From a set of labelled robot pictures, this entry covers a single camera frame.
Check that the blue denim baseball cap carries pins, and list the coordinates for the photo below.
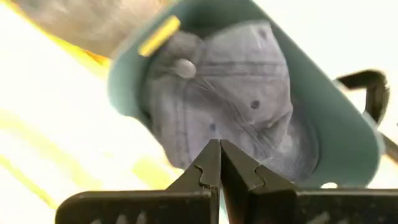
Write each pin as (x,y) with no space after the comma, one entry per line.
(233,93)

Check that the black curved hook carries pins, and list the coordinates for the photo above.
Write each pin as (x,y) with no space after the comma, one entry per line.
(377,93)

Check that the teal plastic bin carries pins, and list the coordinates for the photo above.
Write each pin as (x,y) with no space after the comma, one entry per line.
(342,140)

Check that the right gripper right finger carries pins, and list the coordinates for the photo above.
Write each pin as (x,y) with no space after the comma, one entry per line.
(295,208)

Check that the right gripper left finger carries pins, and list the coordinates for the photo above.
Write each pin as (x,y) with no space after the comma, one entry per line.
(155,208)

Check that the black aluminium table frame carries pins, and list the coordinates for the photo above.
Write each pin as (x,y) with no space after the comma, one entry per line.
(391,147)

